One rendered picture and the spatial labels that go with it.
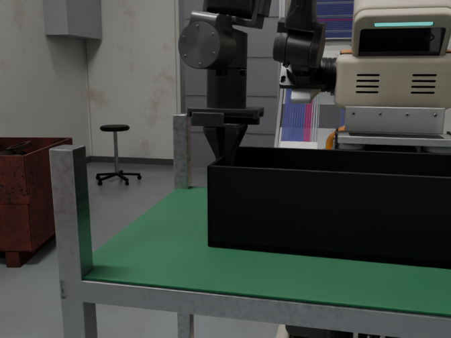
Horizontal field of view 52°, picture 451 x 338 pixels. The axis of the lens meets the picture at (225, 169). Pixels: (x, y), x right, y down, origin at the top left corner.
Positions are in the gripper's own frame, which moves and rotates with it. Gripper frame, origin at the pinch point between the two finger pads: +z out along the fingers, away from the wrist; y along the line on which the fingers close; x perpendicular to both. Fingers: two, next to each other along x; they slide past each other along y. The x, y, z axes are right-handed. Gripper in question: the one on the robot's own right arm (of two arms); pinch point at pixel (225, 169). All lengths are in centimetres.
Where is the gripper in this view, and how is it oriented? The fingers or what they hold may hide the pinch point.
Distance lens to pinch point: 68.8
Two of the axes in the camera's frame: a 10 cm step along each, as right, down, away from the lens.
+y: 9.7, 0.6, -2.3
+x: 2.4, -1.8, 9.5
